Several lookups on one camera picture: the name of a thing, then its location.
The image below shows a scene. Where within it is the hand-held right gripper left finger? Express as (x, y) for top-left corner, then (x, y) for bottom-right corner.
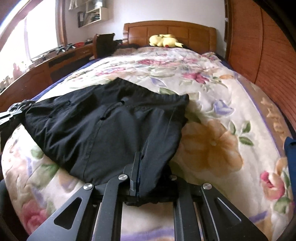
(26, 151), (142, 241)

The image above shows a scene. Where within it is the bright window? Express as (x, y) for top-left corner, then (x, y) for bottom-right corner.
(0, 5), (63, 78)

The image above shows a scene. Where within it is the black chair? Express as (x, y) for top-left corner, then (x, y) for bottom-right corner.
(93, 33), (116, 59)

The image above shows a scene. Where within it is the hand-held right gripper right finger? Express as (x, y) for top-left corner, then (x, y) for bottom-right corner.
(168, 174), (269, 241)

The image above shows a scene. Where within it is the floral blanket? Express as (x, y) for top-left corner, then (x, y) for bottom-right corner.
(1, 45), (296, 241)

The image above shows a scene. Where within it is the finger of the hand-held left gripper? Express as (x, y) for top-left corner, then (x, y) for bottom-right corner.
(0, 100), (33, 127)

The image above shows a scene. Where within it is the wooden bed headboard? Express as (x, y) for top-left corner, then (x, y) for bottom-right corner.
(122, 20), (218, 54)

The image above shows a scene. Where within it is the long wooden desk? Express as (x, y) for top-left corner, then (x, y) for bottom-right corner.
(0, 43), (97, 105)

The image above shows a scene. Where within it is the blue cloth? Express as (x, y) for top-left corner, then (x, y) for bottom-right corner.
(284, 136), (296, 170)

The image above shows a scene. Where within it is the yellow plush toy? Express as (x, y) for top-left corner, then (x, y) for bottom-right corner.
(149, 34), (184, 49)

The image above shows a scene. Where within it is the black jacket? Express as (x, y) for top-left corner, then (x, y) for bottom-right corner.
(23, 77), (190, 205)

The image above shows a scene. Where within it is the wooden wardrobe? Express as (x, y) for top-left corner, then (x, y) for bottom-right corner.
(224, 0), (296, 124)

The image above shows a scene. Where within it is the white wall shelf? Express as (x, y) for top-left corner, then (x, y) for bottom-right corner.
(77, 0), (110, 28)

